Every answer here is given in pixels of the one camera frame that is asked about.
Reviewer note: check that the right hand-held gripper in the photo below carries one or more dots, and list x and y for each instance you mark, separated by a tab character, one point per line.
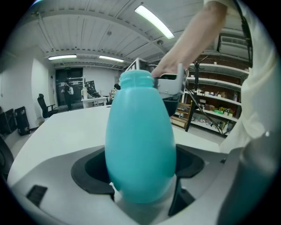
171	85

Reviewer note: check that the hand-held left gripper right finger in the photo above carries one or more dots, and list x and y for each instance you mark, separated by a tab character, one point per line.
188	164

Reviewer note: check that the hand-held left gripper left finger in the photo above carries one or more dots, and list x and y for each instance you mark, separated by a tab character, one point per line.
92	173

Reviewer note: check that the teal spray bottle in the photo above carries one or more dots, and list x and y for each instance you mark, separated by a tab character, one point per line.
140	142

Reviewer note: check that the person's right forearm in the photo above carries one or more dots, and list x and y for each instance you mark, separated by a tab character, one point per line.
193	37

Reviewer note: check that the tall white bottle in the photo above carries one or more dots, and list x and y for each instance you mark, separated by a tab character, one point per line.
84	92

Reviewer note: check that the person's right hand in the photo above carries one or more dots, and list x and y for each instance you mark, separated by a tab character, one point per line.
164	70

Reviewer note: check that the wooden shelf unit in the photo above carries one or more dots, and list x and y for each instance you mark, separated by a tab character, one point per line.
183	116

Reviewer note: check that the black coat stand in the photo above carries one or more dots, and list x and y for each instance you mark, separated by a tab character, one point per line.
196	88

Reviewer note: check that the white metal shelving rack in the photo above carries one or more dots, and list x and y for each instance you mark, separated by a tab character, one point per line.
219	81

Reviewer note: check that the colourful patterned jacket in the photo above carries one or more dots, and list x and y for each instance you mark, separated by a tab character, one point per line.
114	91

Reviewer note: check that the round ceiling smoke detector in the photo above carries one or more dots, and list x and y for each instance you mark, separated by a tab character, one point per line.
160	42

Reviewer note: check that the cluttered white desk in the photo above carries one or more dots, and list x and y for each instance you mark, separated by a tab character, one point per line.
94	101

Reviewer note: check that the ceiling light tube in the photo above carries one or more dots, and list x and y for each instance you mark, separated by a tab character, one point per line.
111	58
62	57
154	22

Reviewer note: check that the black office chair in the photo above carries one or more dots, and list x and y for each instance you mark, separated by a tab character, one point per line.
45	106

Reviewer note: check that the black pegboard stand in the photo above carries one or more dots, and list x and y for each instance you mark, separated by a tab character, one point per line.
90	86

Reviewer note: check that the white backpack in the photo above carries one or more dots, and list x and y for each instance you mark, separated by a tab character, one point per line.
71	90

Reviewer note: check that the dark double door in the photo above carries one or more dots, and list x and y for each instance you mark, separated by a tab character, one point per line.
76	88

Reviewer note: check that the white air conditioner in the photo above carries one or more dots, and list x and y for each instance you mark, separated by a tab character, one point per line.
232	42

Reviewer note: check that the black equipment case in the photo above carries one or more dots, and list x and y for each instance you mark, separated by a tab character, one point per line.
6	122
22	120

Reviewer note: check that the person's cream printed t-shirt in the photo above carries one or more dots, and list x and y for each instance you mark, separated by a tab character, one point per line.
259	88

